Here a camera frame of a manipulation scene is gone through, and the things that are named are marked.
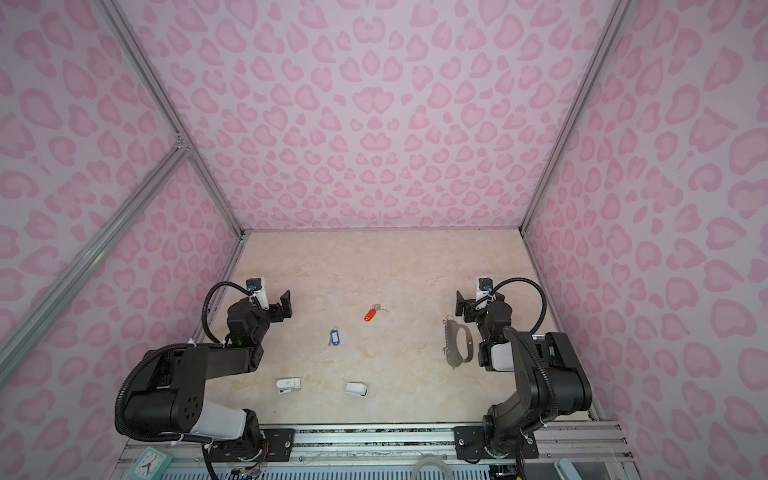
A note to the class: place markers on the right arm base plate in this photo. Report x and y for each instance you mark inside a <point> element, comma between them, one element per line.
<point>474,443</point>

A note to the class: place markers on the small green clock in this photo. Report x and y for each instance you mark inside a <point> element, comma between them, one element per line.
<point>151,464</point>

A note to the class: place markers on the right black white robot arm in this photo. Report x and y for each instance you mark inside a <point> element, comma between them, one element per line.
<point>550,380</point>

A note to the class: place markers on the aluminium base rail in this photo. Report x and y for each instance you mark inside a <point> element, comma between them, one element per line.
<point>579,449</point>

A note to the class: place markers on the clear plastic tube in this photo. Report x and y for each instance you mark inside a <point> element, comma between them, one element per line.
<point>433,462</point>

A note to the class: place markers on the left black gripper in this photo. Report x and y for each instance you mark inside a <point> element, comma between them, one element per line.
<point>274,309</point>

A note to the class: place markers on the right white key tag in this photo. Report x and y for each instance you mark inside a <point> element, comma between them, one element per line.
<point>356,389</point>

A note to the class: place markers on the blue key tag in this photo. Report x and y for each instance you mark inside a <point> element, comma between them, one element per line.
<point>334,338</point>

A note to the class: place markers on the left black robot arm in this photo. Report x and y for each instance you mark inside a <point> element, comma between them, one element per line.
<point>163,398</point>

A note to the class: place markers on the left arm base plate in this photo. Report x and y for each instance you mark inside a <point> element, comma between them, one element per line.
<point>270,445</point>

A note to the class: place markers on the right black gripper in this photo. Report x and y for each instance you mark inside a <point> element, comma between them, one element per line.
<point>470,306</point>

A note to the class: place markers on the diagonal aluminium frame bar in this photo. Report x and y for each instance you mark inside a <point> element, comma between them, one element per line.
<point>37,321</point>

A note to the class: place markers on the left white key tag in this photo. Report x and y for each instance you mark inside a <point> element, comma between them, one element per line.
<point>289,385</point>

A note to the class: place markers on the white key tag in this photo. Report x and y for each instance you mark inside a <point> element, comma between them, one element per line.
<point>356,389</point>
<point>289,385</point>

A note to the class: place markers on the silver carabiner keyring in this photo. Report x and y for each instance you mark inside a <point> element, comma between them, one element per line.
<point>459,343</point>

